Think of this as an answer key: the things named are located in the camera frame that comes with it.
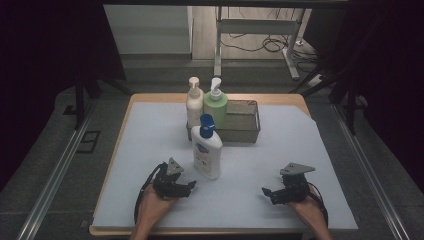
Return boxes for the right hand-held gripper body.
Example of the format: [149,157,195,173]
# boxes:
[271,162,316,205]

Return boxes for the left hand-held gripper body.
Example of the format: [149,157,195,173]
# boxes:
[152,157,188,200]

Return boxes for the white bottle with blue pump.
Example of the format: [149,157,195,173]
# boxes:
[190,113,224,181]

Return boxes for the cream pump bottle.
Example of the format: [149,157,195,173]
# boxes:
[185,76,205,130]

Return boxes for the green bottle with white pump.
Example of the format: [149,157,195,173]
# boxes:
[203,77,230,130]

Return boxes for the person's right hand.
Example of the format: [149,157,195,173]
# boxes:
[287,185,327,229]

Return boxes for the person's left hand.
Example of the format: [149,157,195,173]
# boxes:
[139,183,178,229]

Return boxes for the white table mat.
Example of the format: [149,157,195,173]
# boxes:
[92,101,359,231]

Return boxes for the black tripod stand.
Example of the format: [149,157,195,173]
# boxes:
[73,74,133,131]
[289,64,368,135]

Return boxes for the white power strip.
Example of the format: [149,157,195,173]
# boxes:
[308,74,326,88]

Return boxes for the dark curtain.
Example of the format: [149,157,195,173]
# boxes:
[0,0,127,193]
[302,0,424,186]

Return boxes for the pale grey partition panel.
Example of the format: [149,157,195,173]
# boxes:
[103,4,194,56]

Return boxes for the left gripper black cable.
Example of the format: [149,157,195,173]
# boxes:
[133,162,168,225]

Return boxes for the aluminium rail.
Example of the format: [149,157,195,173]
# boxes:
[331,103,410,240]
[16,99,98,240]

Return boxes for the black floor cables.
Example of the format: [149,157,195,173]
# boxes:
[220,8,321,73]

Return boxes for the white metal desk frame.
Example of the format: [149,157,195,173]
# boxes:
[213,6,301,81]

